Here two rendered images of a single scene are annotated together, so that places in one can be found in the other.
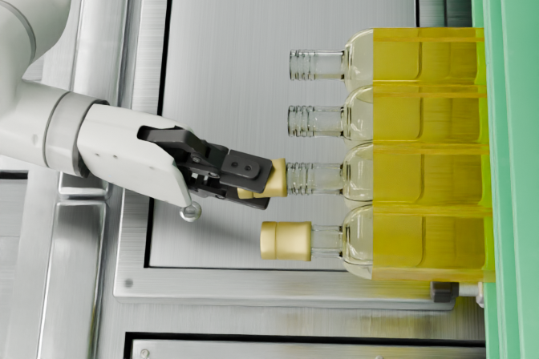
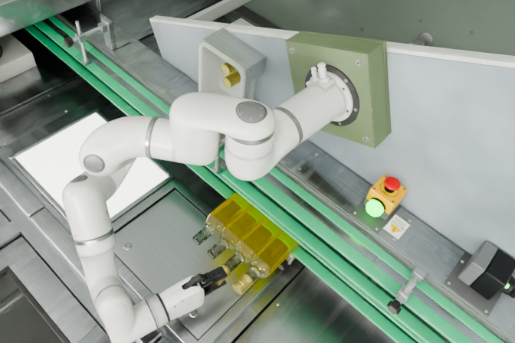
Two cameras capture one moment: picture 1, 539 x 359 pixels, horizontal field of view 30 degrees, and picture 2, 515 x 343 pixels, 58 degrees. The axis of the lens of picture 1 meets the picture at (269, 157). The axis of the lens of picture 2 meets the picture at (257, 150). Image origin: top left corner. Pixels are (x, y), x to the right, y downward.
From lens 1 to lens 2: 0.56 m
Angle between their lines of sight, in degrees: 37
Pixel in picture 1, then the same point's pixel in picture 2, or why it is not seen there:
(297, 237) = (246, 279)
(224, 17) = (145, 253)
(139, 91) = (142, 295)
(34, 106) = (141, 311)
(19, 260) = not seen: outside the picture
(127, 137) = (181, 292)
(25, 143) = (147, 325)
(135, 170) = (189, 301)
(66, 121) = (156, 305)
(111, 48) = not seen: hidden behind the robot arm
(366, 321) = (265, 297)
